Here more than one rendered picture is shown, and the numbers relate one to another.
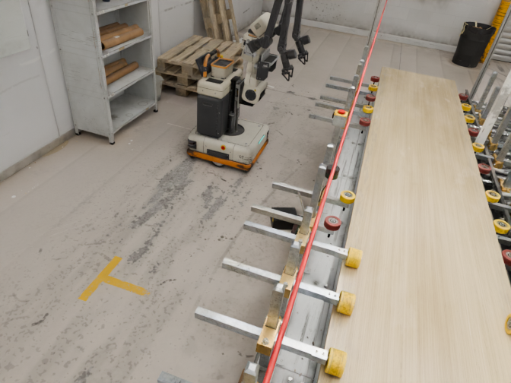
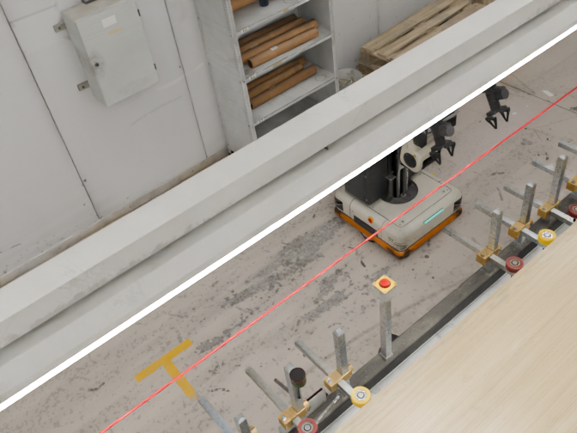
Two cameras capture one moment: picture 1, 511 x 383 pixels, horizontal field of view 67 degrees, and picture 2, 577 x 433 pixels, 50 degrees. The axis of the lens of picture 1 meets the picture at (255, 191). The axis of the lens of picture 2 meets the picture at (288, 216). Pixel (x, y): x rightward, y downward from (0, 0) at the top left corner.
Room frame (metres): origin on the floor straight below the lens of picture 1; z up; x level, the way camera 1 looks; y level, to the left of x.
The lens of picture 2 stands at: (0.61, -1.26, 3.19)
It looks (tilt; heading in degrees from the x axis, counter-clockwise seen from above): 43 degrees down; 43
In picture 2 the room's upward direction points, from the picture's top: 10 degrees counter-clockwise
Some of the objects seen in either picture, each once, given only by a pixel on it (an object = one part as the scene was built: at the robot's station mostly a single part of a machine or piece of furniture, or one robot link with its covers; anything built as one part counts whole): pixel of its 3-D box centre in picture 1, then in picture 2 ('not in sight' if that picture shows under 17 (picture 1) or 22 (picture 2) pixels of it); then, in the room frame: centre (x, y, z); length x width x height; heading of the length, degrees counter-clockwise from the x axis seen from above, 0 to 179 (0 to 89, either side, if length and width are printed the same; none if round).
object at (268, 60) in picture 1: (266, 63); (434, 121); (3.38, 0.04, 0.99); 0.28 x 0.16 x 0.22; 166
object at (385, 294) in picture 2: (339, 118); (385, 289); (2.01, -0.42, 1.18); 0.07 x 0.07 x 0.08; 76
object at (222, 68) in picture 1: (222, 68); not in sight; (3.48, 0.43, 0.87); 0.23 x 0.15 x 0.11; 166
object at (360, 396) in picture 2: (345, 202); (361, 401); (1.69, -0.49, 0.85); 0.08 x 0.08 x 0.11
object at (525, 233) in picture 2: (341, 109); (511, 224); (2.95, -0.61, 0.84); 0.43 x 0.03 x 0.04; 76
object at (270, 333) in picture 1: (269, 333); not in sight; (0.77, -0.10, 0.95); 0.14 x 0.06 x 0.05; 166
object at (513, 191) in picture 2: (344, 102); (539, 204); (3.19, -0.67, 0.80); 0.43 x 0.03 x 0.04; 76
